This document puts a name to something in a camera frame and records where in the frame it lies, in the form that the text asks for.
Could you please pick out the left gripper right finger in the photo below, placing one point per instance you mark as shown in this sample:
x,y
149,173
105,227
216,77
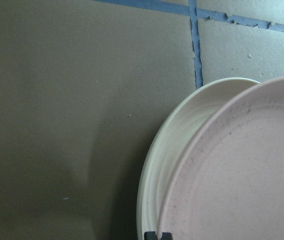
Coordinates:
x,y
166,236

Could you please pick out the cream plate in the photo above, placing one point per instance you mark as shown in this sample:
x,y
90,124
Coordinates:
x,y
172,138

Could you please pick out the pink plate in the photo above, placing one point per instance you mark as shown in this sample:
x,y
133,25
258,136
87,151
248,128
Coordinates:
x,y
229,181

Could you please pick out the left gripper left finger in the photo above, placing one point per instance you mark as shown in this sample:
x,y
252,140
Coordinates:
x,y
150,235

